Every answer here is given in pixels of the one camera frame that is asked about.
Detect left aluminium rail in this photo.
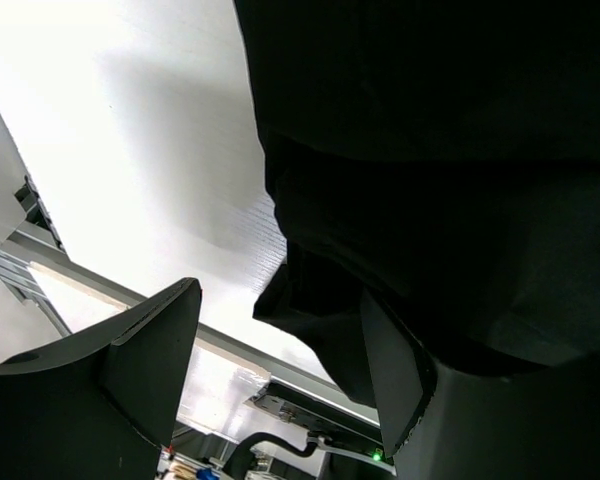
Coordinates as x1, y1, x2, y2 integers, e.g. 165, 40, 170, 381
14, 175, 65, 251

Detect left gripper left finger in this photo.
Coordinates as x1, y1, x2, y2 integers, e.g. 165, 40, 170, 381
0, 278, 202, 479

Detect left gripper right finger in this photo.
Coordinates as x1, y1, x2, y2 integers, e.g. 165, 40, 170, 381
360, 293, 600, 479

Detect front aluminium rail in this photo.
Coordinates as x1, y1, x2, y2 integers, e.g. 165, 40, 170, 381
0, 223, 379, 427

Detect aluminium rail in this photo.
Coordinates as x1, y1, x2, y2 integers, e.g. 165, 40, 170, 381
0, 223, 379, 427
14, 175, 65, 251

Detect black trousers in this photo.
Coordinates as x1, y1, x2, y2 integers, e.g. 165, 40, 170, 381
235, 1, 600, 406

